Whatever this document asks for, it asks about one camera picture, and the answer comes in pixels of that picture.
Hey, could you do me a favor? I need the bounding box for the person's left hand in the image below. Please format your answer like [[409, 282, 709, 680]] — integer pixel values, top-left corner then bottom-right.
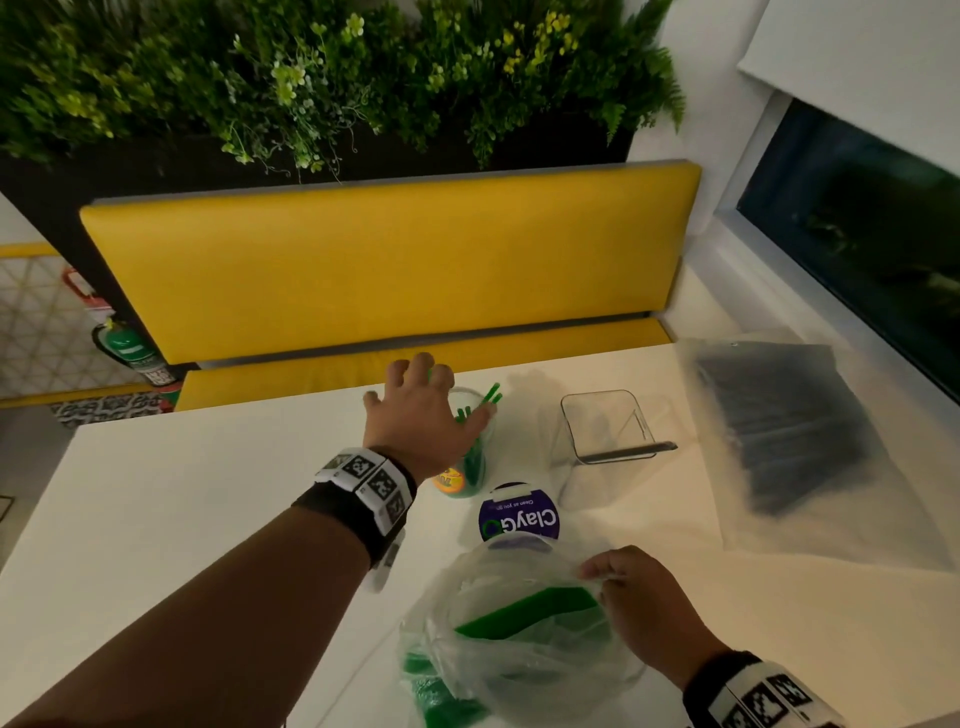
[[362, 352, 498, 485]]

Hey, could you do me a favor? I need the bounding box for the person's right hand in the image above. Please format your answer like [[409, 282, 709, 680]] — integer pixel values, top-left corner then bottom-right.
[[577, 545, 733, 691]]

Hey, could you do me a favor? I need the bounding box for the clear round plastic cup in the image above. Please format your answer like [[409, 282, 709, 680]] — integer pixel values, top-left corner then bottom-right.
[[432, 385, 499, 501]]

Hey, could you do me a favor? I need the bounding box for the pile of green straws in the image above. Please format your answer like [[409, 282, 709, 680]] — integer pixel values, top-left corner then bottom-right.
[[401, 584, 613, 728]]

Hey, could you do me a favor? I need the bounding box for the thin clear plastic bag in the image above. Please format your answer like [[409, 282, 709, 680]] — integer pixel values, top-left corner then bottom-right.
[[397, 535, 651, 728]]

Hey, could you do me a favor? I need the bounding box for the square clear holder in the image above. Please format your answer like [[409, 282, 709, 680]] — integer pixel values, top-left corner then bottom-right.
[[550, 389, 662, 490]]

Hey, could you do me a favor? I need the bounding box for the stack of black straws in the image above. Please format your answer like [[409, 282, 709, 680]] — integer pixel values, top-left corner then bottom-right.
[[692, 342, 888, 518]]

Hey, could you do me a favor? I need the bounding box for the frosted clear plastic bag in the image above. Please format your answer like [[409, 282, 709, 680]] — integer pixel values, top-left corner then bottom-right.
[[674, 329, 958, 576]]

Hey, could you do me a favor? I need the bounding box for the person's left forearm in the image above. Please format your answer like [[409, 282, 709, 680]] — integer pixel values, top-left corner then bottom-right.
[[0, 505, 378, 728]]

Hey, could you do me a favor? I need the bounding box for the black left wristband with markers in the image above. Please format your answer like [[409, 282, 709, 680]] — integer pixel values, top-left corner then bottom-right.
[[291, 446, 419, 568]]

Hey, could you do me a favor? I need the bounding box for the yellow bench seat cushion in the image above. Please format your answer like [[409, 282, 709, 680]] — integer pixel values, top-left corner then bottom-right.
[[173, 316, 673, 413]]

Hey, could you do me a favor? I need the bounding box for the purple round sign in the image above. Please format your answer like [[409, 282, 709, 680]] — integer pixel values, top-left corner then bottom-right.
[[477, 481, 562, 553]]

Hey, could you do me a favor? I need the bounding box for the dark stick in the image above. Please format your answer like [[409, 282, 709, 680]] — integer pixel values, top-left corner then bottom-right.
[[576, 440, 679, 466]]

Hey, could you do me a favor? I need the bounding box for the yellow bench seat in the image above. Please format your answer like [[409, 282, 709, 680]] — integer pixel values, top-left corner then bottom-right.
[[78, 159, 703, 367]]

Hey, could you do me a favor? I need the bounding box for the white table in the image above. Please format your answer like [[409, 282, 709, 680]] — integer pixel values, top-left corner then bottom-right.
[[0, 341, 960, 728]]

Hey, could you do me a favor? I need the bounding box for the green fire extinguisher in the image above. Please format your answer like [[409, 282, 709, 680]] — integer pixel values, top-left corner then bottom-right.
[[90, 317, 178, 388]]

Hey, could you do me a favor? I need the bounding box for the red and white sign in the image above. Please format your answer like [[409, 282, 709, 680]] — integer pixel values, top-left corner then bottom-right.
[[62, 267, 115, 317]]

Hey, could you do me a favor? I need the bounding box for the black planter box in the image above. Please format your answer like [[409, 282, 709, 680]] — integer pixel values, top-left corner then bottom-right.
[[0, 110, 637, 373]]

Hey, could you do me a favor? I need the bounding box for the yellow framed mesh partition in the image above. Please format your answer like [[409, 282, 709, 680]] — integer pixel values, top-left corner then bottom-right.
[[0, 240, 175, 411]]

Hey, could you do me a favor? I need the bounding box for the dark window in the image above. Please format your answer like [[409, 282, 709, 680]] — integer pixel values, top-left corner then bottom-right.
[[735, 96, 960, 407]]

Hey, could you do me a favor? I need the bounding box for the white roller blind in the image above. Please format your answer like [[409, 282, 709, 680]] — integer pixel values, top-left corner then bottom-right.
[[737, 0, 960, 178]]

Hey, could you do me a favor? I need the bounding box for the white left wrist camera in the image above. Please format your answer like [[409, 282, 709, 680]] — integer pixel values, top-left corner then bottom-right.
[[366, 527, 407, 595]]

